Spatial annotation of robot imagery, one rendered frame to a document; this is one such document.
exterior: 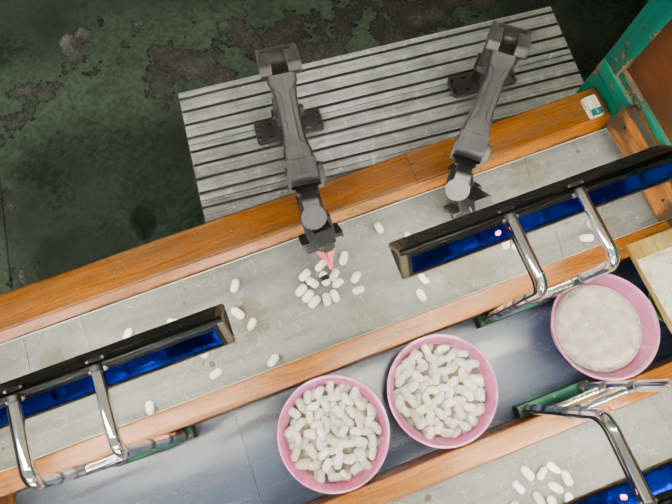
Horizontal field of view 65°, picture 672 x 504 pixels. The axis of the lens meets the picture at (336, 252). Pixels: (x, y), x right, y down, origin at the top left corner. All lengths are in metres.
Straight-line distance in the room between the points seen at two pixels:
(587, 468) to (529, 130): 0.87
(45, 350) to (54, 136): 1.32
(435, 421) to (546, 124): 0.85
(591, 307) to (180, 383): 1.06
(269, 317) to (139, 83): 1.54
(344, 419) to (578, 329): 0.63
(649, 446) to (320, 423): 0.79
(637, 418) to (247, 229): 1.07
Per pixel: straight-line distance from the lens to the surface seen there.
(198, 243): 1.41
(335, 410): 1.33
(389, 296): 1.36
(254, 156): 1.58
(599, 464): 1.48
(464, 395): 1.37
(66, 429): 1.49
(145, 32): 2.77
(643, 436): 1.53
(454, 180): 1.25
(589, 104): 1.65
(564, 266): 1.47
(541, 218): 1.13
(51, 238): 2.47
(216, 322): 1.00
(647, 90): 1.60
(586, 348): 1.49
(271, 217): 1.40
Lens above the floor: 2.08
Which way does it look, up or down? 75 degrees down
